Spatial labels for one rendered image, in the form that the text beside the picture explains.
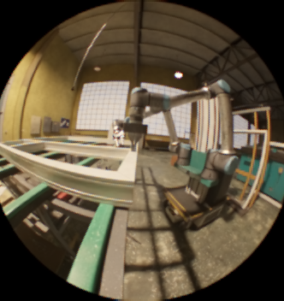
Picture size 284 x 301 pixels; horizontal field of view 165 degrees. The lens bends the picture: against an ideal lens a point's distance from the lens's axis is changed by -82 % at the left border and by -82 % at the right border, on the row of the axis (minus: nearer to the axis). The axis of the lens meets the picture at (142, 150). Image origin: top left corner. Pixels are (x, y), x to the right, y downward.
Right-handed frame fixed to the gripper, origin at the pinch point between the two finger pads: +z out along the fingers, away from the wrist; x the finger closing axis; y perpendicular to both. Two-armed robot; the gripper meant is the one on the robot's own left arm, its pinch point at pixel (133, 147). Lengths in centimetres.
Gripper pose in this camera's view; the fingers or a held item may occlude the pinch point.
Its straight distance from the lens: 54.3
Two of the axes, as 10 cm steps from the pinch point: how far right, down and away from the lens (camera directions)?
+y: 0.3, 1.5, -9.9
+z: -1.0, 9.9, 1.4
